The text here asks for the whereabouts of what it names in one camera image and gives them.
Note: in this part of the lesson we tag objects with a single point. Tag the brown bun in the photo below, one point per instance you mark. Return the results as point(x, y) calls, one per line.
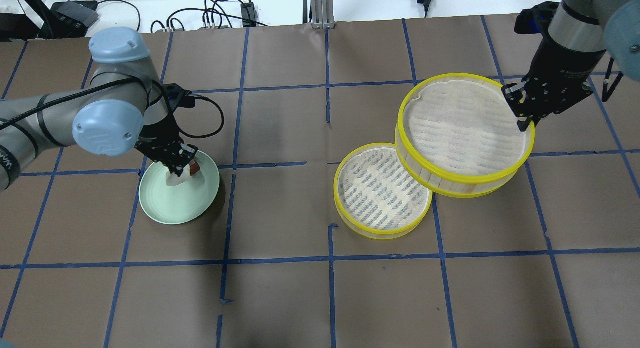
point(194, 167)

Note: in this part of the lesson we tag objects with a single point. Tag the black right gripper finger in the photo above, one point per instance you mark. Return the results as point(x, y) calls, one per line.
point(525, 122)

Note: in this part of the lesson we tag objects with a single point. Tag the aluminium frame post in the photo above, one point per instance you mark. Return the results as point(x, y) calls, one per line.
point(322, 14)

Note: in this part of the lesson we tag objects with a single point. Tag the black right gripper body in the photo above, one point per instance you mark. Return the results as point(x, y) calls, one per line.
point(556, 72)

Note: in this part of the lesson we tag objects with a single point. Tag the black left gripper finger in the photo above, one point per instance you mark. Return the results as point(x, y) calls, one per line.
point(174, 171)

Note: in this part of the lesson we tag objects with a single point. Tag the light green plate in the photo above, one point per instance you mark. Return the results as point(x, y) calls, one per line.
point(181, 203)

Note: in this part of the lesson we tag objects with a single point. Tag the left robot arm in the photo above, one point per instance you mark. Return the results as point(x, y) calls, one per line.
point(124, 108)

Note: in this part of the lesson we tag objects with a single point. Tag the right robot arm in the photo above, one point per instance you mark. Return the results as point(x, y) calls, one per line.
point(576, 34)

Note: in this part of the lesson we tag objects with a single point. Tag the white bun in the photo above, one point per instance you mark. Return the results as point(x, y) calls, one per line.
point(173, 179)

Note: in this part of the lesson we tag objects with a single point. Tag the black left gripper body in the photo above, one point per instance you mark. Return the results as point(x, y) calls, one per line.
point(161, 137)

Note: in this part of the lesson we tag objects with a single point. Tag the yellow steamer layer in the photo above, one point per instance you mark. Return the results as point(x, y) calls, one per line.
point(457, 135)
point(376, 196)

